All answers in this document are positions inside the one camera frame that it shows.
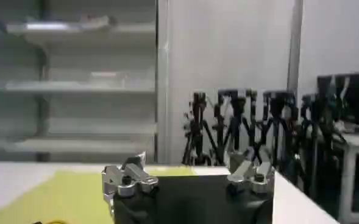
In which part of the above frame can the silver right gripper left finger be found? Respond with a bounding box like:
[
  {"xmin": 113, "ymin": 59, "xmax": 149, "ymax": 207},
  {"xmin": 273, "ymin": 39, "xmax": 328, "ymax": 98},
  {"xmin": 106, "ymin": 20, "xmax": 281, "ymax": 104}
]
[{"xmin": 101, "ymin": 151, "xmax": 160, "ymax": 214}]

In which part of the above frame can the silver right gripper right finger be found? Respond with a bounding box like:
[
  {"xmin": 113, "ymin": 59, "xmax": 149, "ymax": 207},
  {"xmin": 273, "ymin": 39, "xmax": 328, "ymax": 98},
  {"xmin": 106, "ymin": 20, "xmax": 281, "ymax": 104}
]
[{"xmin": 226, "ymin": 145, "xmax": 275, "ymax": 196}]

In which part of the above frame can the yellow-green cloth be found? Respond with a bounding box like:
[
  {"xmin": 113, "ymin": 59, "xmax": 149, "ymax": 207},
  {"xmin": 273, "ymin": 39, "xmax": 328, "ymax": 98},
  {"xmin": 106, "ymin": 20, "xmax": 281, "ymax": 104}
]
[{"xmin": 0, "ymin": 167, "xmax": 198, "ymax": 224}]

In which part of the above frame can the grey metal-framed desk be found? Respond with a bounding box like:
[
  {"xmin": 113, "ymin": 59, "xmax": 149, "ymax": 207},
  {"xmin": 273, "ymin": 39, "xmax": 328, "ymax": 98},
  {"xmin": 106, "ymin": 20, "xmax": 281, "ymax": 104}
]
[{"xmin": 331, "ymin": 130, "xmax": 359, "ymax": 224}]

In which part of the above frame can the grey shelf rack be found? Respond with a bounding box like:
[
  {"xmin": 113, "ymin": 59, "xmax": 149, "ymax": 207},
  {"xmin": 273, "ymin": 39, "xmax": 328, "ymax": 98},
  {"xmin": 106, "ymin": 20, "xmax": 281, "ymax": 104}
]
[{"xmin": 0, "ymin": 0, "xmax": 157, "ymax": 163}]

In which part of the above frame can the black computer monitor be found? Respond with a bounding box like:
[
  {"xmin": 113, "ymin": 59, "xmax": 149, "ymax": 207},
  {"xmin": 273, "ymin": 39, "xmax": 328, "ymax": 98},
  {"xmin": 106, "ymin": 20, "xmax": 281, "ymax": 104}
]
[{"xmin": 316, "ymin": 71, "xmax": 359, "ymax": 132}]

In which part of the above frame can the silver metal post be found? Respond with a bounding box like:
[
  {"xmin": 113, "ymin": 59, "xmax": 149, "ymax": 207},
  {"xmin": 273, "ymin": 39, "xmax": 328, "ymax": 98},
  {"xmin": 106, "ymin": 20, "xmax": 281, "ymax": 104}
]
[
  {"xmin": 155, "ymin": 0, "xmax": 171, "ymax": 164},
  {"xmin": 286, "ymin": 0, "xmax": 304, "ymax": 95}
]

